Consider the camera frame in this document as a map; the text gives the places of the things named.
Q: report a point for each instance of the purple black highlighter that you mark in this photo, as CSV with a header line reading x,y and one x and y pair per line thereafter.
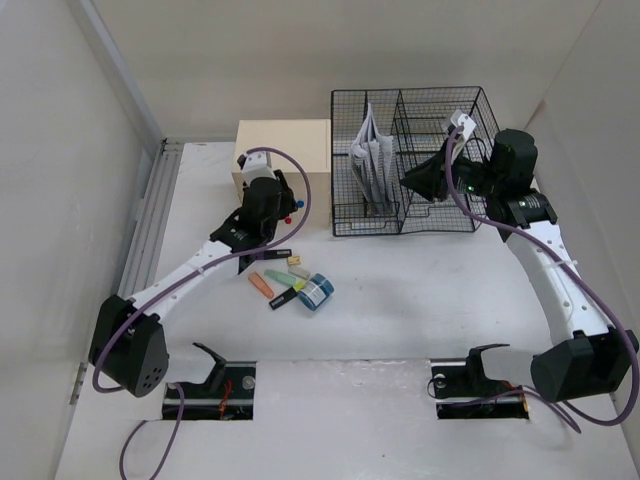
x,y
273,254

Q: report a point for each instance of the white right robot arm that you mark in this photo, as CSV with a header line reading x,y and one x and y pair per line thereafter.
x,y
591,351

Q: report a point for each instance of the green highlighter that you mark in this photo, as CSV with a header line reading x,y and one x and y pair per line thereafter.
x,y
281,277

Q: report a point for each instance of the yellow black highlighter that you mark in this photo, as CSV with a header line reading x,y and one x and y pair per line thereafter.
x,y
287,296

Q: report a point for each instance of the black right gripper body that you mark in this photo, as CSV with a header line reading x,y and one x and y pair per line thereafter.
x,y
473,178

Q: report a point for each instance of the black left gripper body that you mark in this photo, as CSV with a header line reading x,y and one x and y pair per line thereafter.
x,y
286,208

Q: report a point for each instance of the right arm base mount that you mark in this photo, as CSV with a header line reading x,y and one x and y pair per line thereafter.
x,y
462,390

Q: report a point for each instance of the cream wooden drawer cabinet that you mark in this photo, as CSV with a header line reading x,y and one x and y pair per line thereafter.
x,y
308,142

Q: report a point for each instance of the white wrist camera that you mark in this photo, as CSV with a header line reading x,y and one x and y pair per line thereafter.
x,y
254,166
462,121

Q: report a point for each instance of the grey eraser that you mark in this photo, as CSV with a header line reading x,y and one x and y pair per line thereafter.
x,y
299,272

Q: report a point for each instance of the blue tape roll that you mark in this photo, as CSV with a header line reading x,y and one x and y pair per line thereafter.
x,y
315,292

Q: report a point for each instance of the black wire mesh organizer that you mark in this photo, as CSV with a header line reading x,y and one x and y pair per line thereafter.
x,y
417,120

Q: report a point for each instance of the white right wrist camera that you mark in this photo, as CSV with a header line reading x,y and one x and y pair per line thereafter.
x,y
462,121

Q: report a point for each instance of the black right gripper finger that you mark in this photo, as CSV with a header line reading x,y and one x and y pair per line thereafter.
x,y
429,184
438,161

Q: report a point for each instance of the white instruction booklet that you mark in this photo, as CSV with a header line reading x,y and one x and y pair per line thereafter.
x,y
371,155

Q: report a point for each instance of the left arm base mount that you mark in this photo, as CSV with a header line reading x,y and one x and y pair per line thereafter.
x,y
204,386

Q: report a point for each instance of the aluminium rail frame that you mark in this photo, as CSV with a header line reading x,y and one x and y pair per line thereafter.
x,y
145,240

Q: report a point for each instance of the orange highlighter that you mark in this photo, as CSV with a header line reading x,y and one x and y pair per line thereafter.
x,y
261,285

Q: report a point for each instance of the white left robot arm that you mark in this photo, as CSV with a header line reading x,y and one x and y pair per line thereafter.
x,y
228,252

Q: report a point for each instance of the small wooden stamp block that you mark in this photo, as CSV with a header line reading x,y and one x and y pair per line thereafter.
x,y
294,260

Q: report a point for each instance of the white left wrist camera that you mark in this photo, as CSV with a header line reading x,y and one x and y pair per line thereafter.
x,y
254,166

